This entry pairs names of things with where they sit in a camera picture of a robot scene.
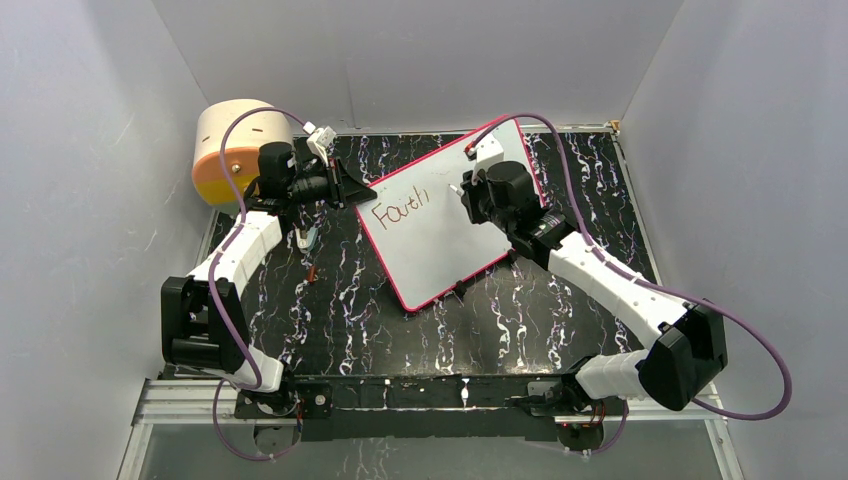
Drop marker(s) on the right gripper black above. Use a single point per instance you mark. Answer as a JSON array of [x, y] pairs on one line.
[[471, 192]]

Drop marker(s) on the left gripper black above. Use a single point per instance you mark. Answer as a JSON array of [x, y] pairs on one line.
[[344, 189]]

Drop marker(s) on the pink framed whiteboard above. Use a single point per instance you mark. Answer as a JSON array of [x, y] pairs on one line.
[[419, 229]]

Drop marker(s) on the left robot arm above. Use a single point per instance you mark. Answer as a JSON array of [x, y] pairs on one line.
[[203, 325]]

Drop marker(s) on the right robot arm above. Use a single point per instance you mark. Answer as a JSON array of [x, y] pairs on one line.
[[683, 346]]

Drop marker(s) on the light blue whiteboard eraser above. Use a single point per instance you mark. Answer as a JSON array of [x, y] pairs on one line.
[[306, 238]]

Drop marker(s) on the beige orange cylindrical container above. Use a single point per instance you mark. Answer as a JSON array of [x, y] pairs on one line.
[[228, 137]]

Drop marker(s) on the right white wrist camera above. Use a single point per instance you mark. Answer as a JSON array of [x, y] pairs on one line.
[[484, 153]]

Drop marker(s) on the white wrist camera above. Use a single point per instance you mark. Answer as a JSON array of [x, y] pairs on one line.
[[319, 139], [484, 153]]

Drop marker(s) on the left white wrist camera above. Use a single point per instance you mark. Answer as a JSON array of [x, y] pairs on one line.
[[319, 139]]

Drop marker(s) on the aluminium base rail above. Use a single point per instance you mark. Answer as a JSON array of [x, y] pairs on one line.
[[200, 401]]

